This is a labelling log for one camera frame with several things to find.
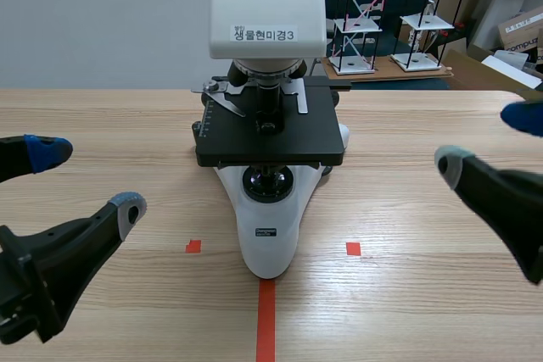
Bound printed brown cardboard box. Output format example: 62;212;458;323
497;7;543;65

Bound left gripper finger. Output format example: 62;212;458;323
0;133;74;184

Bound white and black microscope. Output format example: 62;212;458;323
190;0;353;281

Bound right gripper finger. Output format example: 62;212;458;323
500;100;543;139
434;145;543;285

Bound flat brown cardboard sheet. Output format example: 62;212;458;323
320;53;455;84

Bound rod tower model with straws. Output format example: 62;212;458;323
332;0;392;75

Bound rod tower model white plates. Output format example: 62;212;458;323
389;0;473;73

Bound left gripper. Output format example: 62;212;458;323
0;191;148;344

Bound open cardboard box white flap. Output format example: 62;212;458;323
440;42;543;99

